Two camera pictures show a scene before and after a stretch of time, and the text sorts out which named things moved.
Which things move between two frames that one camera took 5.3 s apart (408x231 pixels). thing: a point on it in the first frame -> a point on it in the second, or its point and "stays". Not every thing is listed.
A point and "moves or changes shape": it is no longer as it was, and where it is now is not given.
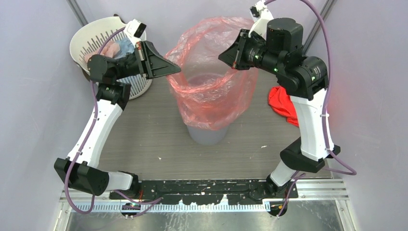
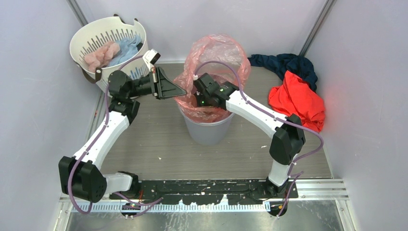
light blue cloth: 126,47 stays
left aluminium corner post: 77,12 stays
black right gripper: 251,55 -> 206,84
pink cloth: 110,48 stays
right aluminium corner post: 317,26 stays
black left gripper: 151,64 -> 162,87
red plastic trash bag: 211,93 moves or changes shape
